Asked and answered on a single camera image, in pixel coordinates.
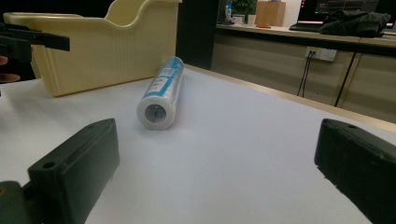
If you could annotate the white cup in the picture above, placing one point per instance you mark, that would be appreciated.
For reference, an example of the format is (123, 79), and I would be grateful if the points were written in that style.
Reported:
(251, 19)

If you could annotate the white wall socket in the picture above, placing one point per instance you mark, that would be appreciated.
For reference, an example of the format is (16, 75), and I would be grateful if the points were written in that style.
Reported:
(322, 53)

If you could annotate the dark pillar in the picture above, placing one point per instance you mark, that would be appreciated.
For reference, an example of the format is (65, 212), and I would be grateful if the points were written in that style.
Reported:
(196, 32)

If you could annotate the clear bottle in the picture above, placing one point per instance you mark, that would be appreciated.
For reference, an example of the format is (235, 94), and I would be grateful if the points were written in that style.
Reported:
(229, 11)

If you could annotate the yellow plastic basket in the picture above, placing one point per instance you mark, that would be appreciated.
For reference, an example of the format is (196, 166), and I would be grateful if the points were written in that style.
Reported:
(102, 53)

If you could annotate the green plant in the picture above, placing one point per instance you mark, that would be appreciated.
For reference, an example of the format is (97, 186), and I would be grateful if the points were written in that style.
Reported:
(244, 6)

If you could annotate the cardboard box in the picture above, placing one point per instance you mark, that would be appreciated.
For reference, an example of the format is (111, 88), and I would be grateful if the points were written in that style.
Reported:
(270, 13)

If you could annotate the small orange object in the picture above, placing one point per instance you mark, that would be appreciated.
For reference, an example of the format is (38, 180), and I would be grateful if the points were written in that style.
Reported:
(264, 26)

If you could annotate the black keyboard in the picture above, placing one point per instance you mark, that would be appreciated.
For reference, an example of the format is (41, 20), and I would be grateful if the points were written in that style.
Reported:
(305, 27)

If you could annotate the dark cloth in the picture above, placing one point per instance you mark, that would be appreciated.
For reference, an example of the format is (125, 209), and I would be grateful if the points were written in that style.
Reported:
(353, 23)

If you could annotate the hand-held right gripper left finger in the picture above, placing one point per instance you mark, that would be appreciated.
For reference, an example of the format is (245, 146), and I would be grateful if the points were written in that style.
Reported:
(74, 169)

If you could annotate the white roll with blue label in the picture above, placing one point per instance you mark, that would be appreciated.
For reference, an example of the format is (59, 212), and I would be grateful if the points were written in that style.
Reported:
(162, 93)

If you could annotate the black monitor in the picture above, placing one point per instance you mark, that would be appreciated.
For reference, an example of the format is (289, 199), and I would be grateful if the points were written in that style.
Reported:
(314, 11)

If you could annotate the long beige desk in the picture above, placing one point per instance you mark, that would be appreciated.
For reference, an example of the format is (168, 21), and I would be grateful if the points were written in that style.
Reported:
(280, 62)

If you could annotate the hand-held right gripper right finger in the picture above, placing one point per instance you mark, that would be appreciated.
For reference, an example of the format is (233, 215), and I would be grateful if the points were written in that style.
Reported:
(361, 165)

